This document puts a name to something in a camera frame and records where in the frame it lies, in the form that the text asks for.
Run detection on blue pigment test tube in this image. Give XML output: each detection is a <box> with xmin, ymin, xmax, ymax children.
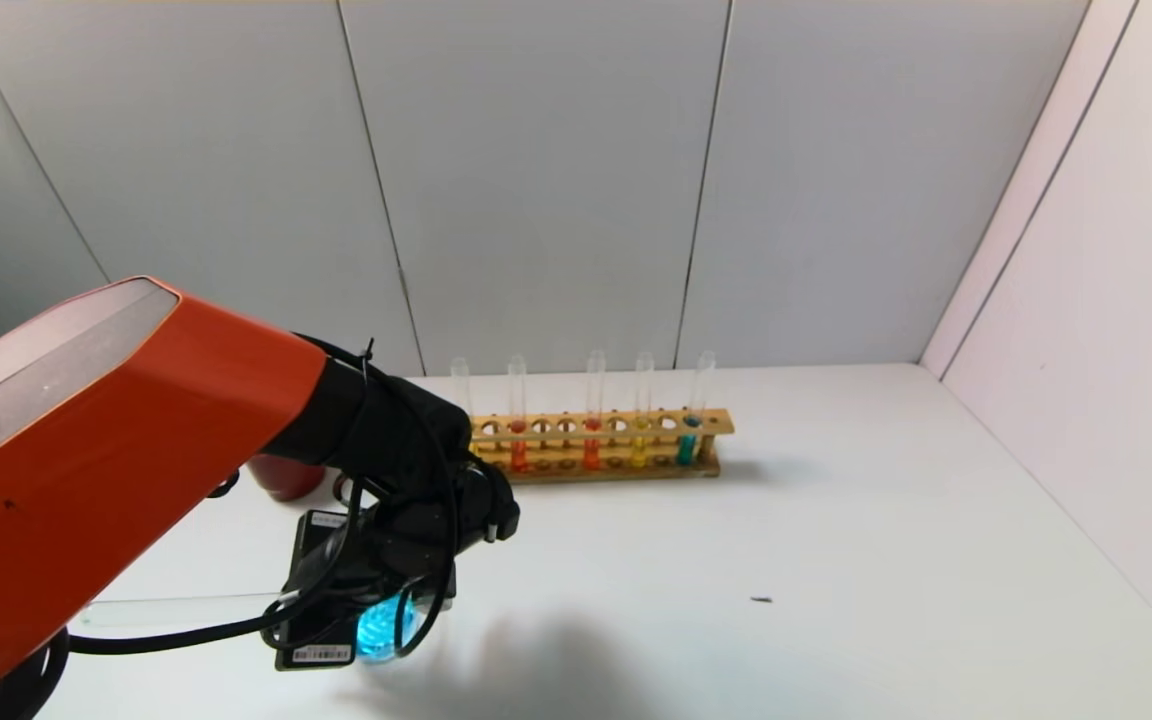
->
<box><xmin>676</xmin><ymin>350</ymin><xmax>717</xmax><ymax>467</ymax></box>
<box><xmin>71</xmin><ymin>590</ymin><xmax>453</xmax><ymax>635</ymax></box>

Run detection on orange pigment test tube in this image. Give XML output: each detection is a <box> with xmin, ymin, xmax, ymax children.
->
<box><xmin>582</xmin><ymin>350</ymin><xmax>606</xmax><ymax>472</ymax></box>
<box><xmin>507</xmin><ymin>355</ymin><xmax>530</xmax><ymax>473</ymax></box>

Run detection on wooden test tube rack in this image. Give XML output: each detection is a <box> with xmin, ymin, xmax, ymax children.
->
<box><xmin>466</xmin><ymin>407</ymin><xmax>736</xmax><ymax>484</ymax></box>

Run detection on red plastic cup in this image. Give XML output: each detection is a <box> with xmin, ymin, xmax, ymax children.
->
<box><xmin>248</xmin><ymin>455</ymin><xmax>329</xmax><ymax>503</ymax></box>

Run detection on thin black cable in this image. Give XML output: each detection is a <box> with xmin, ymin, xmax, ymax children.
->
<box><xmin>296</xmin><ymin>335</ymin><xmax>462</xmax><ymax>661</ymax></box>

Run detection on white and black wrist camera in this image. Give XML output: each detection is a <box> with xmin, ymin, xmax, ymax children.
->
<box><xmin>274</xmin><ymin>508</ymin><xmax>359</xmax><ymax>672</ymax></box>

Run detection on thick black cable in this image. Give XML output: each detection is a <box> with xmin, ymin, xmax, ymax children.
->
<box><xmin>66</xmin><ymin>585</ymin><xmax>377</xmax><ymax>657</ymax></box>

